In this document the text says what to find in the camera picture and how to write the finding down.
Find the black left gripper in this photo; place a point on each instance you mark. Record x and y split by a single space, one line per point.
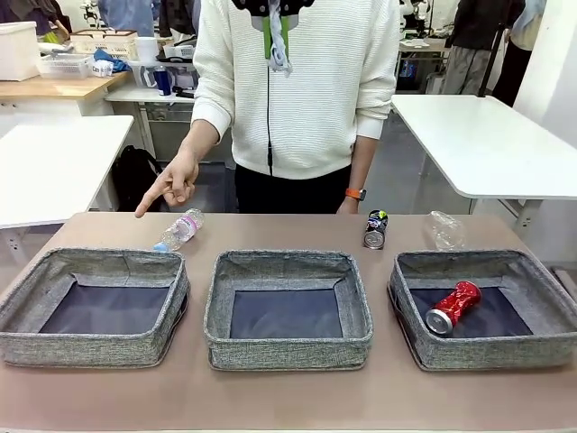
245 5

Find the pink-label water bottle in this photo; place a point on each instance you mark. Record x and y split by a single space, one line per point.
182 227

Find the dark blue soda can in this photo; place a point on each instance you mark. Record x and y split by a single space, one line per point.
376 230

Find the crushed clear plastic cup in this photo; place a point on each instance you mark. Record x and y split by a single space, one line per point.
444 232

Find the crushed red soda can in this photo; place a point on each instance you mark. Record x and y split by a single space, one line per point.
453 306

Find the person's left forearm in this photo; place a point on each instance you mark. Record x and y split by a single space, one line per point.
363 162

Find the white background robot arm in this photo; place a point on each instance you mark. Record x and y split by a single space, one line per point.
419 11

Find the person's right forearm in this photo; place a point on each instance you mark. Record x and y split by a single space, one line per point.
203 140

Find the person's right hand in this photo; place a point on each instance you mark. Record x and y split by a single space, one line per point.
180 180

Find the person's left hand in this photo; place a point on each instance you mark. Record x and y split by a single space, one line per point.
349 207

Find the person in white sweater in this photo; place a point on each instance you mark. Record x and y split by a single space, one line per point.
315 90

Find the blue drinking bottle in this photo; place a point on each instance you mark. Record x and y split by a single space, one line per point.
163 83

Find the white cylinder container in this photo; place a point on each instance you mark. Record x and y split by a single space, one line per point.
146 49

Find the background work desk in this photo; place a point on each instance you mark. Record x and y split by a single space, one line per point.
424 45

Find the bystander in blue shirt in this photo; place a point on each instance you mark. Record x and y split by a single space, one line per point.
130 15

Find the white background desk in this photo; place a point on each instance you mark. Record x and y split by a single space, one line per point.
135 94

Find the blue cloth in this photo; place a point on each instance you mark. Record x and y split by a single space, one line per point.
112 63

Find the white crate with wooden rim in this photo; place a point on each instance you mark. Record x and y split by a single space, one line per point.
103 45

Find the orange wrist watch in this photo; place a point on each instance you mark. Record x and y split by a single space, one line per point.
355 194

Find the bystander in grey trousers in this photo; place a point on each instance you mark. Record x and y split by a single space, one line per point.
469 67

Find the black backpack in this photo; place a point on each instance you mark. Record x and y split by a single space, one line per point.
140 180

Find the black slanted pole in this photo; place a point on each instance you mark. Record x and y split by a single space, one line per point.
489 63

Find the white plastic tray basket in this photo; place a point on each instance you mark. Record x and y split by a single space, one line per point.
63 67

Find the wooden top table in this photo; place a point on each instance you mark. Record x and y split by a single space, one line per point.
54 88

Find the bystander in light top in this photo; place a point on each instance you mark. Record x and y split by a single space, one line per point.
518 67

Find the bystander in dark top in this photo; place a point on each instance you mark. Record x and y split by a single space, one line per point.
31 13

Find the white storage box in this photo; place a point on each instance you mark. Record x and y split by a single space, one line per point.
18 54

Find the grey fabric basket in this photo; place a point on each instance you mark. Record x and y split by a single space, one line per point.
90 349
496 354
288 352

